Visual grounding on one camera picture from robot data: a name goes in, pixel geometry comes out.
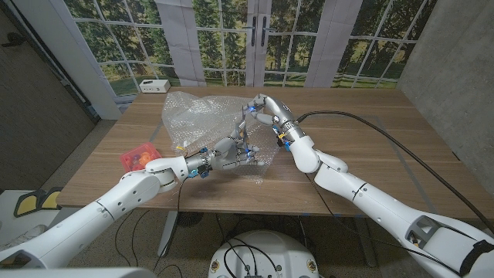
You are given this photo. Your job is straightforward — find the white shoe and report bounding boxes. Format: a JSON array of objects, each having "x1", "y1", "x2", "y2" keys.
[{"x1": 0, "y1": 224, "x2": 48, "y2": 252}]

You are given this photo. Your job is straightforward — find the scissors with orange grey handles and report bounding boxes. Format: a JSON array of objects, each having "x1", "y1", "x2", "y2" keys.
[{"x1": 235, "y1": 104, "x2": 250, "y2": 154}]

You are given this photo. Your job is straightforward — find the small white box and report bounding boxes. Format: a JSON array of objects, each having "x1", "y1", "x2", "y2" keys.
[{"x1": 138, "y1": 79, "x2": 171, "y2": 94}]

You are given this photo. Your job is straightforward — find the red plastic package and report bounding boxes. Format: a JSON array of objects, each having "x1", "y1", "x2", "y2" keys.
[{"x1": 119, "y1": 141, "x2": 163, "y2": 174}]

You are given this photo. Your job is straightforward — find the yellow black foot pedal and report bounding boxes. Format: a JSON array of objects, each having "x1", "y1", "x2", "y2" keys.
[
  {"x1": 13, "y1": 189, "x2": 46, "y2": 219},
  {"x1": 40, "y1": 187, "x2": 63, "y2": 211}
]

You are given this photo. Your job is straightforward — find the clear bubble wrap sheet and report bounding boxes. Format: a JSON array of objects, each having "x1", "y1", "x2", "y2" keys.
[{"x1": 161, "y1": 90, "x2": 281, "y2": 185}]

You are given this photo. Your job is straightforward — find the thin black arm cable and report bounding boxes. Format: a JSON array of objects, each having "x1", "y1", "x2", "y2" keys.
[
  {"x1": 304, "y1": 173, "x2": 462, "y2": 277},
  {"x1": 114, "y1": 177, "x2": 190, "y2": 273}
]

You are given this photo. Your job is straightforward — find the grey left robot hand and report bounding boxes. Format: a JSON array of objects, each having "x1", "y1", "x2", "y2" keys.
[{"x1": 184, "y1": 137, "x2": 266, "y2": 179}]

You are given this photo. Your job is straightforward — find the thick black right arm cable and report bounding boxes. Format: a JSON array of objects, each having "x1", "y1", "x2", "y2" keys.
[{"x1": 295, "y1": 110, "x2": 494, "y2": 235}]

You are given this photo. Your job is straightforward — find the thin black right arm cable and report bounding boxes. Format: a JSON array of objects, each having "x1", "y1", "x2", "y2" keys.
[{"x1": 304, "y1": 173, "x2": 462, "y2": 277}]

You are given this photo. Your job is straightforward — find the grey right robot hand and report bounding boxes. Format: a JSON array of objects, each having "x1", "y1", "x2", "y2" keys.
[{"x1": 246, "y1": 93, "x2": 306, "y2": 147}]

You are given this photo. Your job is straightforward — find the black torso cable loop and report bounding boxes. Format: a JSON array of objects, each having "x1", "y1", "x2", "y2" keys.
[{"x1": 223, "y1": 238, "x2": 279, "y2": 277}]

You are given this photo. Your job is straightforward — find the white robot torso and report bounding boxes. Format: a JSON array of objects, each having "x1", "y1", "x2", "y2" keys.
[{"x1": 208, "y1": 230, "x2": 320, "y2": 278}]

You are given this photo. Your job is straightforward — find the white table leg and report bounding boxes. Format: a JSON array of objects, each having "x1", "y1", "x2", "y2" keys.
[
  {"x1": 353, "y1": 215, "x2": 378, "y2": 268},
  {"x1": 157, "y1": 210, "x2": 179, "y2": 258}
]

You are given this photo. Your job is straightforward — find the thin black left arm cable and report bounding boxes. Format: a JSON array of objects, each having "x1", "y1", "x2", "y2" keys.
[{"x1": 114, "y1": 177, "x2": 190, "y2": 273}]

